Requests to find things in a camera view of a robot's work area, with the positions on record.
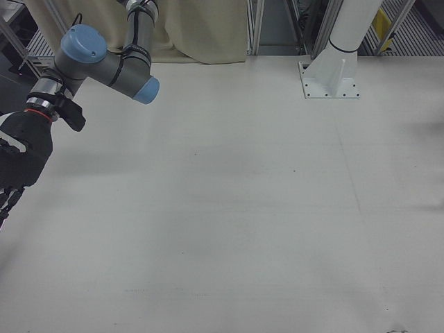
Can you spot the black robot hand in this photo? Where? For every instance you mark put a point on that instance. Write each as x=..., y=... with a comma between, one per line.
x=26, y=145

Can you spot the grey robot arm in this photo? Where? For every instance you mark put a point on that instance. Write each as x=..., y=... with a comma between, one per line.
x=114, y=71

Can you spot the beige curtain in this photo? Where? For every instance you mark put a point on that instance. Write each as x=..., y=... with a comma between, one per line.
x=201, y=31

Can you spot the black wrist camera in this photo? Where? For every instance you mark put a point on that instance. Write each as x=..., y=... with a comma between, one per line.
x=73, y=116

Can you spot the aluminium frame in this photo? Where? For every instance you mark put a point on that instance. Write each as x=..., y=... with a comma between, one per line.
x=253, y=27

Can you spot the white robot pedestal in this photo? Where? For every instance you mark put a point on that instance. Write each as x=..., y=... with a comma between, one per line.
x=341, y=41

